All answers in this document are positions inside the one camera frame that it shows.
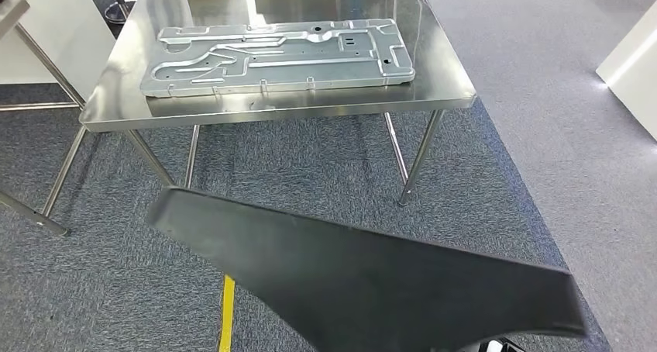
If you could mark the black plastic plate holder part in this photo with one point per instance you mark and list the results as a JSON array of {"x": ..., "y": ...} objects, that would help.
[{"x": 385, "y": 288}]

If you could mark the stainless steel workbench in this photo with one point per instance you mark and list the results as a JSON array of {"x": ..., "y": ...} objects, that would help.
[{"x": 308, "y": 103}]

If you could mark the stamped sheet metal panel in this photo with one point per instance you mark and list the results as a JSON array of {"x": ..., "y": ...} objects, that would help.
[{"x": 287, "y": 57}]

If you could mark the white cabinet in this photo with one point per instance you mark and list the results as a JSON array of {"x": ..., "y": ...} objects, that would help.
[{"x": 56, "y": 31}]

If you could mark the white box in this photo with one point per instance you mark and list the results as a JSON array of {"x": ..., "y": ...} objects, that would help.
[{"x": 636, "y": 82}]

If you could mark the stainless steel side table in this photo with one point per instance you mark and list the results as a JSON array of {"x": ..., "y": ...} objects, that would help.
[{"x": 10, "y": 13}]

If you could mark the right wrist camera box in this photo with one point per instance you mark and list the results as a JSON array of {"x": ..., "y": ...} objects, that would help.
[{"x": 495, "y": 346}]

